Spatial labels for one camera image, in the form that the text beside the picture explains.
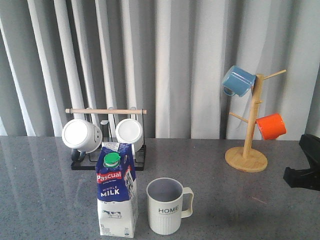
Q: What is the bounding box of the grey white curtain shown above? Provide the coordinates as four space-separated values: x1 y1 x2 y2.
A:
0 0 320 140

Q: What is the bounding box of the white smiley face mug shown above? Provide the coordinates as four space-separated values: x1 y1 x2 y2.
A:
62 119 103 162

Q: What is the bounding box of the blue enamel mug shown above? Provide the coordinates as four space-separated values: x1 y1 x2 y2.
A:
222 65 256 97

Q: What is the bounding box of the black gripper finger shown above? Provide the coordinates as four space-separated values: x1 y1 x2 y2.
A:
283 167 320 191
299 134 320 167

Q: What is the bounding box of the white ribbed mug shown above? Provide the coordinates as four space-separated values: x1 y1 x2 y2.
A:
115 118 144 152

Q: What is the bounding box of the blue white milk carton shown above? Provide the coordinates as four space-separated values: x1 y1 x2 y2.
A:
95 142 139 238

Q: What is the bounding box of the cream HOME mug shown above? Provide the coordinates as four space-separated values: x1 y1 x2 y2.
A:
146 177 194 235

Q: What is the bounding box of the black wire mug rack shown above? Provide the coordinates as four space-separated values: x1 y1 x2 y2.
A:
65 107 147 171

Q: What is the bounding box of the wooden mug tree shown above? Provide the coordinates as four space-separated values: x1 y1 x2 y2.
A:
224 69 286 173

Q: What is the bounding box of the orange enamel mug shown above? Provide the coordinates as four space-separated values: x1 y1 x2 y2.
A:
255 113 287 140

